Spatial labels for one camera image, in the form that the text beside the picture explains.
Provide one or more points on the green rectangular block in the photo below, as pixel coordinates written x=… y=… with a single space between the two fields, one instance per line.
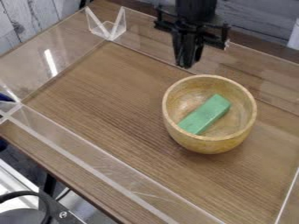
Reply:
x=205 y=115

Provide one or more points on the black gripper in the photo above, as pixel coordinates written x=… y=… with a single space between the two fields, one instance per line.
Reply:
x=193 y=24

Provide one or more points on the light wooden bowl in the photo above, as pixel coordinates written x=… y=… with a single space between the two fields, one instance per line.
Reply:
x=227 y=133

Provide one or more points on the blue object at left edge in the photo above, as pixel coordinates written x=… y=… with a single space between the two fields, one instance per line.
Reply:
x=5 y=98

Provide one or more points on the black metal bracket with screw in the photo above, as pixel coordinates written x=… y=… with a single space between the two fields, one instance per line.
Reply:
x=60 y=213

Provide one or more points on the clear acrylic tray enclosure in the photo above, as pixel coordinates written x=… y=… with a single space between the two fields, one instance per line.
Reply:
x=88 y=81

